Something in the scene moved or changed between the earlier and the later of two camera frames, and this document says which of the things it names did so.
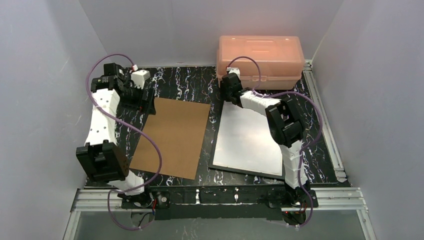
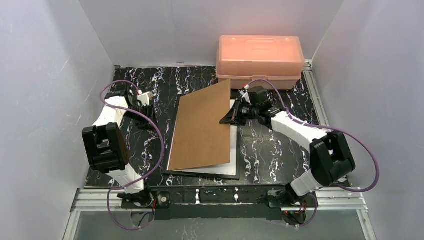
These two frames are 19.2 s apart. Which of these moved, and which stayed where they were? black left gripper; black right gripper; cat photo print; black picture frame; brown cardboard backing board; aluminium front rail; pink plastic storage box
Moved: black left gripper; black right gripper; cat photo print; brown cardboard backing board; black picture frame
Stayed: pink plastic storage box; aluminium front rail
